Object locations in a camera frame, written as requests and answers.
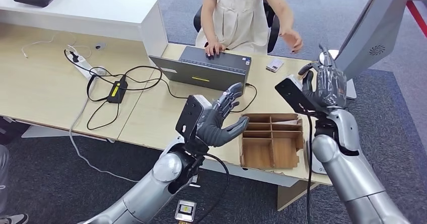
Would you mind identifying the person's right hand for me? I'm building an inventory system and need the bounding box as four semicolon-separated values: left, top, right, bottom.
204;41;228;58

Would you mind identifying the person's left hand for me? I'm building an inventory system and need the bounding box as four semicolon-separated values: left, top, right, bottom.
279;29;304;54

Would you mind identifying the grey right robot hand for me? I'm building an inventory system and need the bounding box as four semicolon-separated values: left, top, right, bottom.
298;44;348;112

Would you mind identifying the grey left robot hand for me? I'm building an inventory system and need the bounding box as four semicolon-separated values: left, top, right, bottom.
196;82;250;148

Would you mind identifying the pink smartphone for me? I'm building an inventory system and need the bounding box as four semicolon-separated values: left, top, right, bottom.
265;58;284;73

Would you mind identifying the wooden compartment organizer box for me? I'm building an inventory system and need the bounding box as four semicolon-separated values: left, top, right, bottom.
239;113;305;170

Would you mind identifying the person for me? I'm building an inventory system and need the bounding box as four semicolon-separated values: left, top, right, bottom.
195;0;304;58

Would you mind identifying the room key card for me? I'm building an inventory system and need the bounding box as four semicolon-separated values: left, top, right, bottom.
271;119;301;126

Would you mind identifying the white card reader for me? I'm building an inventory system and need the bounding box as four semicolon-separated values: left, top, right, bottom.
306;141;330;176

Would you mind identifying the dark grey laptop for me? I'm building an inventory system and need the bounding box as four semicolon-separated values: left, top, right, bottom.
149;46;253;96

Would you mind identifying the grey kiosk monitor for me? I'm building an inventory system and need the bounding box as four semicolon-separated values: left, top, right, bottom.
334;0;427;100

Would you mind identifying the small floor device yellow label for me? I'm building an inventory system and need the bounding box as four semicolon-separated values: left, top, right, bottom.
175;200;197;224

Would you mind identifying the black power adapter yellow label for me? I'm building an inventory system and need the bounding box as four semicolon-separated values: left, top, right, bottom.
106;78;129;104

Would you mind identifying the red pole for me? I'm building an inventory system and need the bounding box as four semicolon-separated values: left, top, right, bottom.
406;1;427;38

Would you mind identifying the white power strip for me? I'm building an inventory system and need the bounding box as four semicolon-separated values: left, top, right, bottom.
65;49;107;81

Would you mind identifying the white counter shelf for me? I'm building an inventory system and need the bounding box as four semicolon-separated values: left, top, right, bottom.
0;0;169;58

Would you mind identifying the bystander's leg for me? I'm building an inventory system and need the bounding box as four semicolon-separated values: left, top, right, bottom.
0;144;29;224

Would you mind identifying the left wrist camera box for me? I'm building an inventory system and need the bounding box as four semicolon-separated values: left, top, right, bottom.
175;95;214;142

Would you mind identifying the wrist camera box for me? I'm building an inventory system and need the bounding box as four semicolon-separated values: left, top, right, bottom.
175;95;214;142
274;75;322;115

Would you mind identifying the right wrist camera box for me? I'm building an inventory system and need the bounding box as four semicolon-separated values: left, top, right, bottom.
274;75;322;115

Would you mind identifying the black left camera cable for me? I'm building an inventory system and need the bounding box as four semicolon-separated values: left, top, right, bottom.
196;153;231;222

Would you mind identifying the black camera cable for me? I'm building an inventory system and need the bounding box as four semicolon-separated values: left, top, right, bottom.
298;106;315;224
196;153;231;222

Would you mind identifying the black laptop charger cable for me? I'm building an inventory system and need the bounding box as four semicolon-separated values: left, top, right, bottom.
110;65;258;114

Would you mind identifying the black right camera cable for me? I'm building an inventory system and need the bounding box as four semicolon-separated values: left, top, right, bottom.
298;106;315;224

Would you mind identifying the black mains cable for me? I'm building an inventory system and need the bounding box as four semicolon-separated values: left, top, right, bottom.
64;50;127;131

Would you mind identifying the thin white cable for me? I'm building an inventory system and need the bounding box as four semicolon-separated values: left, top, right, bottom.
67;44;93;60
21;35;56;59

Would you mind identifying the thick grey power strip cable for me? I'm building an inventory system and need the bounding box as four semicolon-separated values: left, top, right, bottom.
69;77;139;183

